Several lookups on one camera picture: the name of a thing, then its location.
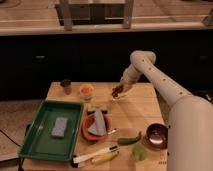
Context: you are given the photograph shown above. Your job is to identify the small dark brown cup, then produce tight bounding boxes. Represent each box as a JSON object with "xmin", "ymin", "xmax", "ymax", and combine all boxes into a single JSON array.
[{"xmin": 60, "ymin": 79, "xmax": 72, "ymax": 95}]

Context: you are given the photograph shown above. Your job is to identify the dark red grape bunch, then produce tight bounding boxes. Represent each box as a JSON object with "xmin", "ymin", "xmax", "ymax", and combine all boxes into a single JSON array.
[{"xmin": 111, "ymin": 85, "xmax": 124, "ymax": 98}]

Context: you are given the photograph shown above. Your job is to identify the yellow banana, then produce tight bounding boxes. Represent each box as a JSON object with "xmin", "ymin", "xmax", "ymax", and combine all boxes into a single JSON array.
[{"xmin": 91, "ymin": 151, "xmax": 119, "ymax": 164}]

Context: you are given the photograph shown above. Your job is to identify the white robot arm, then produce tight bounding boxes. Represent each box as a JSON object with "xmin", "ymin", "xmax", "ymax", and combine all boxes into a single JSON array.
[{"xmin": 120, "ymin": 51, "xmax": 213, "ymax": 171}]

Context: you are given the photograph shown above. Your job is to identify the grey blue sponge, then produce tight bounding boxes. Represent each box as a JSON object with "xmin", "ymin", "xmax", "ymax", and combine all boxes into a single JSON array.
[{"xmin": 51, "ymin": 117, "xmax": 68, "ymax": 138}]

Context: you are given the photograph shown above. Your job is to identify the dark maroon bowl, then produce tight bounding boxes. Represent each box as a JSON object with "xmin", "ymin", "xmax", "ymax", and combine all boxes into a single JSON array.
[{"xmin": 146, "ymin": 123, "xmax": 168, "ymax": 150}]

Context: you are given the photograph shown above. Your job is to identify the green cucumber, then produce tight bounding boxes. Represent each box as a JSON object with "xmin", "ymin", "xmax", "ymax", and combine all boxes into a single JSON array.
[{"xmin": 117, "ymin": 132, "xmax": 142, "ymax": 145}]

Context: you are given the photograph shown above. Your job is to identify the wooden chair frame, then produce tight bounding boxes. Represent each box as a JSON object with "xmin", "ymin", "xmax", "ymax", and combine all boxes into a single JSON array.
[{"xmin": 54, "ymin": 0, "xmax": 134, "ymax": 31}]

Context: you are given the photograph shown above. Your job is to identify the green plastic tray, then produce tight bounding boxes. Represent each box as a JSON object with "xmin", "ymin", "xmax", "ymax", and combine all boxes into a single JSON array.
[{"xmin": 18, "ymin": 100, "xmax": 83, "ymax": 162}]

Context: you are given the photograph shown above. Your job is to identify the black cable left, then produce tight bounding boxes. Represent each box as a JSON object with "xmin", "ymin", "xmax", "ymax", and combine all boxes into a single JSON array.
[{"xmin": 0, "ymin": 129, "xmax": 22, "ymax": 148}]

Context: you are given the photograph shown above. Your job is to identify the metal spoon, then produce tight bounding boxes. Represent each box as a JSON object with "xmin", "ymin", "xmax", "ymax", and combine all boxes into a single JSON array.
[{"xmin": 106, "ymin": 128, "xmax": 118, "ymax": 135}]

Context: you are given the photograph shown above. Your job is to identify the clear cup orange contents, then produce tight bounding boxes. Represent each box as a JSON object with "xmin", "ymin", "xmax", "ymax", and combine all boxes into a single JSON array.
[{"xmin": 79, "ymin": 83, "xmax": 94, "ymax": 100}]

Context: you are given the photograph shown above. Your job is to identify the orange red bowl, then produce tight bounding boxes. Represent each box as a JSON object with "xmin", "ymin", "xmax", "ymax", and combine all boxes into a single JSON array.
[{"xmin": 81, "ymin": 114, "xmax": 111, "ymax": 141}]

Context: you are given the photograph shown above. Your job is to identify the grey folded cloth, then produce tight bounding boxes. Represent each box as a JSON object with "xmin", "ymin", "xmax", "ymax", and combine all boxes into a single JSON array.
[{"xmin": 88, "ymin": 110, "xmax": 107, "ymax": 136}]

